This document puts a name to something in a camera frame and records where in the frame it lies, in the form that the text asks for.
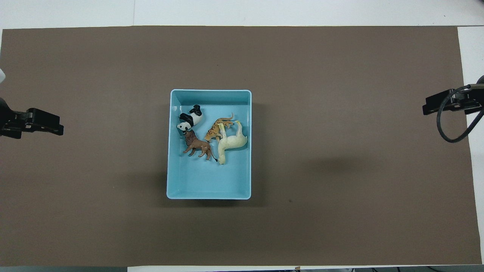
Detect cream llama toy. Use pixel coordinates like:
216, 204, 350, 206
217, 120, 248, 165

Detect brown lion toy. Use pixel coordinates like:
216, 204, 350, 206
181, 129, 219, 162

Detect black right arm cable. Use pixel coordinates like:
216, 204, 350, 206
436, 85, 484, 144

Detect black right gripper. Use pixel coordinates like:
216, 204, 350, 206
422, 88, 484, 116

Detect orange striped tiger toy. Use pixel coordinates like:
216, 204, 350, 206
204, 112, 235, 143

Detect light blue storage box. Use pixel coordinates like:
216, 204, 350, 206
166, 89, 252, 200

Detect brown table mat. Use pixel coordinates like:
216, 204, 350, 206
0, 25, 482, 267

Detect black and white panda toy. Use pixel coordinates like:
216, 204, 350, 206
177, 104, 203, 132

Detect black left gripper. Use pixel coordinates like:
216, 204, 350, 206
0, 97, 64, 139

